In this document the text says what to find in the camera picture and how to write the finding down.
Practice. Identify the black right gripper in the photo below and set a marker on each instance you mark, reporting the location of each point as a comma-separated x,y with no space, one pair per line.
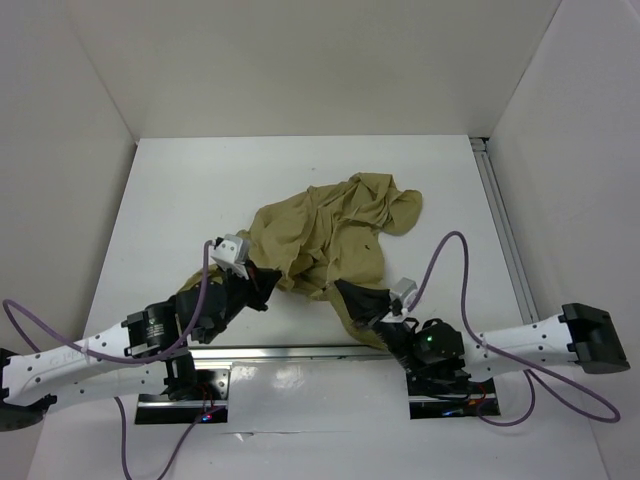
357,295

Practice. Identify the aluminium rail front edge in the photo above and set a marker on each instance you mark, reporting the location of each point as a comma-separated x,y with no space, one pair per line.
292,353

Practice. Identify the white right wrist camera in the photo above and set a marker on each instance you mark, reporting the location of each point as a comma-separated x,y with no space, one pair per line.
401,295

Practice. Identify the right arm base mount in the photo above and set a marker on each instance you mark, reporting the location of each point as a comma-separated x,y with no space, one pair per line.
429,400

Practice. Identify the khaki zip-up jacket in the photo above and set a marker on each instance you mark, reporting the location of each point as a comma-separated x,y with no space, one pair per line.
330,232

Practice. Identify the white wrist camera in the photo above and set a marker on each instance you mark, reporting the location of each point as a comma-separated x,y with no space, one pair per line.
230,254
401,295

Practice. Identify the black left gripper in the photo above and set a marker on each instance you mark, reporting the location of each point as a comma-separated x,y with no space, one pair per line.
259,285

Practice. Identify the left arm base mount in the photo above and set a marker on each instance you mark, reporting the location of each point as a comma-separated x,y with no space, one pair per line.
186,388

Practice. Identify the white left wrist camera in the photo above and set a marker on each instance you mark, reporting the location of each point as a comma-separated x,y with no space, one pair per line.
230,254

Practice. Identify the aluminium rail right side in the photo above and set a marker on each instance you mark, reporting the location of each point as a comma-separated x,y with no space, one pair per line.
504,230

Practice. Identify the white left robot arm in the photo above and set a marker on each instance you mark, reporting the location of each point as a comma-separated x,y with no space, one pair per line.
147,353

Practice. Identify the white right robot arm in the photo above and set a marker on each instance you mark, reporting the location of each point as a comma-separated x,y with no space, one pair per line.
435,352

